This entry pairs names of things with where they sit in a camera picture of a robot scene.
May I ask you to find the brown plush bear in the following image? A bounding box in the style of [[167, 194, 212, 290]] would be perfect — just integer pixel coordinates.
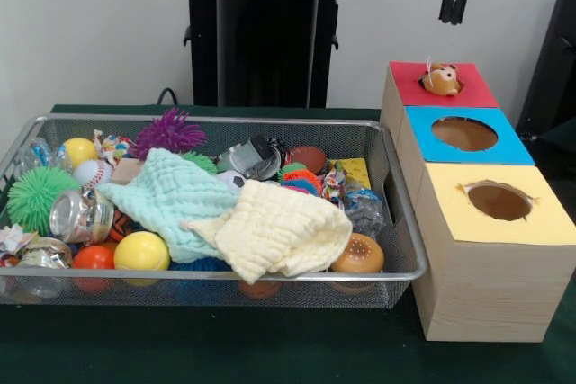
[[418, 56, 464, 96]]

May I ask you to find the silver mesh bin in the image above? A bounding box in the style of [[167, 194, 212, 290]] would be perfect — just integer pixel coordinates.
[[0, 112, 428, 309]]

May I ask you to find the purple spiky ball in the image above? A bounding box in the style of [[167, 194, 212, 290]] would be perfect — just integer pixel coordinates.
[[129, 107, 208, 160]]

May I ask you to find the cream cloth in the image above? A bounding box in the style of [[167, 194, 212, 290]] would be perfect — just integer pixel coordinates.
[[179, 179, 354, 285]]

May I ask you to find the wooden box with three holes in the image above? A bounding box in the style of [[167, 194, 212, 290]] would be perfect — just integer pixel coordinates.
[[380, 61, 576, 343]]

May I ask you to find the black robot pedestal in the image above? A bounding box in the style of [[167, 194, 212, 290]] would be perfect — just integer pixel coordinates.
[[174, 0, 362, 109]]

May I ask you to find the large yellow ball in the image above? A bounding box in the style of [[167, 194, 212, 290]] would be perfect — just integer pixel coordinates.
[[113, 231, 171, 272]]

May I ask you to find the large green spiky ball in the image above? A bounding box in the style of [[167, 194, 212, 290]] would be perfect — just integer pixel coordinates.
[[6, 165, 83, 237]]

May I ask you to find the clear plastic jar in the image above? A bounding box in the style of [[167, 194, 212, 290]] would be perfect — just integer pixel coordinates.
[[49, 189, 114, 244]]

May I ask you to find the orange ball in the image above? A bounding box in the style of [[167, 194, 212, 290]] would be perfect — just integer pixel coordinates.
[[71, 245, 116, 271]]

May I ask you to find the yellow toy cheese wedge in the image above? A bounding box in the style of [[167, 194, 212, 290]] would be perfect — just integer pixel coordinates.
[[335, 157, 373, 192]]

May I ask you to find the mint green cloth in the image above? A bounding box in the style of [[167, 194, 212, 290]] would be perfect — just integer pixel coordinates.
[[95, 147, 239, 263]]

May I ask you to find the black upright panel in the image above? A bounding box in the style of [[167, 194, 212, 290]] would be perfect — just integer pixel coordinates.
[[516, 0, 576, 138]]

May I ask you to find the white baseball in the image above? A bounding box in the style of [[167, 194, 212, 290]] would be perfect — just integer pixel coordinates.
[[72, 159, 114, 190]]

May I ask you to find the toy burger bun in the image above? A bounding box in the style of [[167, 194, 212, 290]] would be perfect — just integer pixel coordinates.
[[330, 233, 386, 273]]

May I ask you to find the dark green table cloth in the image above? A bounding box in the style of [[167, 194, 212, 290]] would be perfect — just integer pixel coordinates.
[[0, 103, 576, 384], [528, 128, 576, 169]]

